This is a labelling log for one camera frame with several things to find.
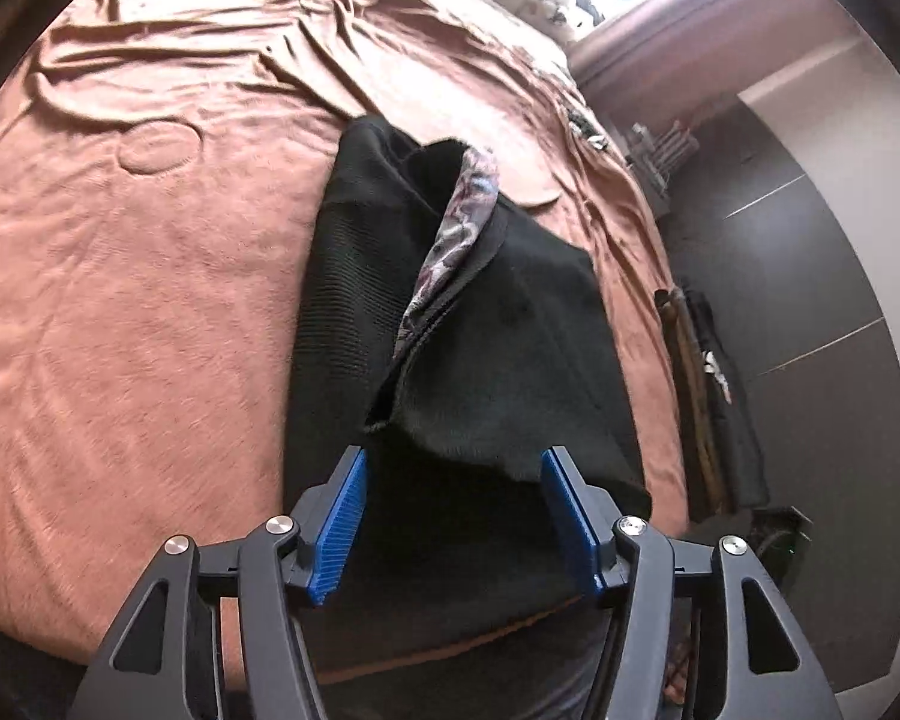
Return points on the pink curtain beside nightstand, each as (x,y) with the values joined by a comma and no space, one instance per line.
(682,37)

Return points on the small black striped item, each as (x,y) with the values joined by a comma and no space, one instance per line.
(589,131)

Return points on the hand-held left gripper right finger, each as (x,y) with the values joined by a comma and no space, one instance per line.
(570,525)

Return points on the person's grey trouser leg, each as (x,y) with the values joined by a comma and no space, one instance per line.
(540,682)

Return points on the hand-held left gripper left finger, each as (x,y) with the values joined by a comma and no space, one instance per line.
(341,525)

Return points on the brown fleece blanket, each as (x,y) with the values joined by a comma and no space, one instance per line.
(157,315)

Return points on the stack of folded clothes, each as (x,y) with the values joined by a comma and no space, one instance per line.
(727,405)

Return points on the black knit garment floral lining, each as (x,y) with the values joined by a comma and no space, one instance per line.
(480,345)

